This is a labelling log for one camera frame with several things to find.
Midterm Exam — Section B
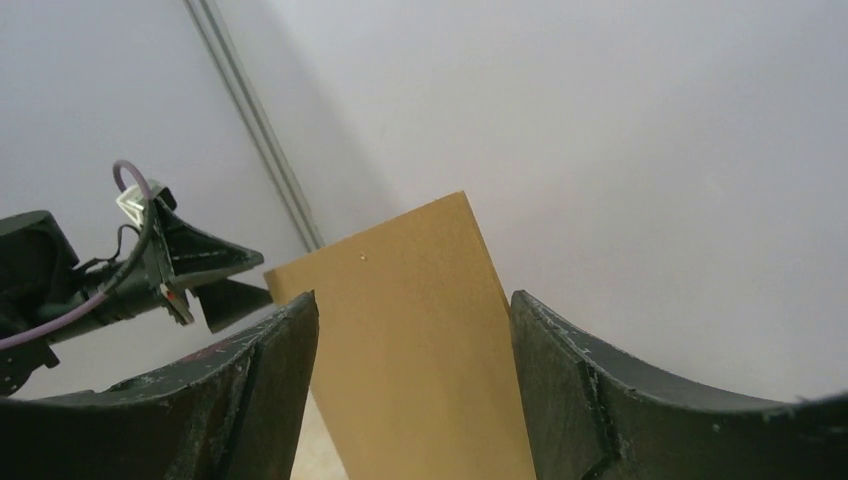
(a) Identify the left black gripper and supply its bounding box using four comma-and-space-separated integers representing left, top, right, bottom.
39, 199, 273, 344

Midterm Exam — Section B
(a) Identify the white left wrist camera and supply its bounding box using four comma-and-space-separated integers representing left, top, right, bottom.
115, 179, 177, 229

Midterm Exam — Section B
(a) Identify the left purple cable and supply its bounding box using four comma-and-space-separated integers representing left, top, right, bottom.
0, 159, 155, 352

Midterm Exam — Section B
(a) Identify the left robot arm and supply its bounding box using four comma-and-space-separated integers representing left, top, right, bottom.
1, 198, 272, 397

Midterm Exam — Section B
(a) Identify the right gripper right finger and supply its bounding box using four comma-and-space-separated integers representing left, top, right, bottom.
510, 291, 847, 479

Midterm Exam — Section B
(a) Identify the brown backing board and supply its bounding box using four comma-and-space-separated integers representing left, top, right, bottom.
265, 191, 535, 479

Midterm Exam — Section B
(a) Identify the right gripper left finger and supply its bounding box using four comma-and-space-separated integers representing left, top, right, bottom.
1, 292, 319, 479

